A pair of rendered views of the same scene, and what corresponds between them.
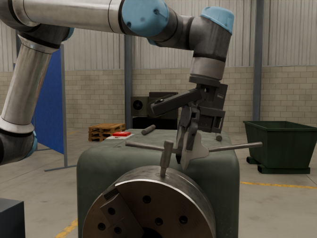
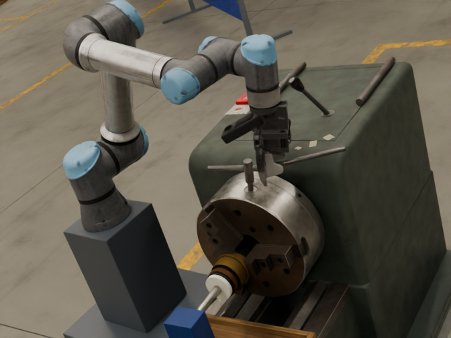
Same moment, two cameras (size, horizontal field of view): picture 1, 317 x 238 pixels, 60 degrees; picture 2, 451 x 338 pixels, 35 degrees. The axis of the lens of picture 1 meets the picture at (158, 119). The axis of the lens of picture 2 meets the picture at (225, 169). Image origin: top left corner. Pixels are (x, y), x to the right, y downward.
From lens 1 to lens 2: 1.21 m
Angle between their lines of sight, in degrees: 34
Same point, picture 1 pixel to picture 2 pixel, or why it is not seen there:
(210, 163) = (311, 161)
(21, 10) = (90, 67)
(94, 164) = (203, 166)
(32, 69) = (117, 82)
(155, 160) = not seen: hidden behind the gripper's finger
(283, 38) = not seen: outside the picture
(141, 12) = (174, 94)
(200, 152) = (274, 170)
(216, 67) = (265, 99)
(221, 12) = (254, 52)
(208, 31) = (247, 69)
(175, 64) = not seen: outside the picture
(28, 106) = (126, 115)
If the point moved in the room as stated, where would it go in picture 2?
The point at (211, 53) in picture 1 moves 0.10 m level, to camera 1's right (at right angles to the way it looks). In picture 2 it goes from (256, 88) to (298, 82)
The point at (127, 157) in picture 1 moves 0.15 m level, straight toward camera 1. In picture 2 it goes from (233, 158) to (220, 188)
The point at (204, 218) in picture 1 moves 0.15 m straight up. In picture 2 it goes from (286, 227) to (270, 174)
